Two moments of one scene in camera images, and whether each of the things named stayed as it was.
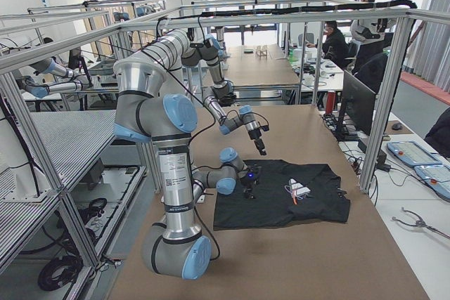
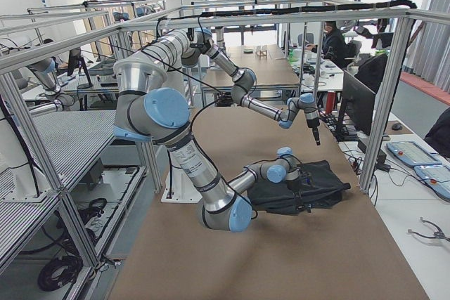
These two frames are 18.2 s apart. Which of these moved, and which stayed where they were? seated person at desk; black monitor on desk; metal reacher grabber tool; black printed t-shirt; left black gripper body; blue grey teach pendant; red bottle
Moved: metal reacher grabber tool; left black gripper body; black printed t-shirt
Stayed: seated person at desk; red bottle; black monitor on desk; blue grey teach pendant
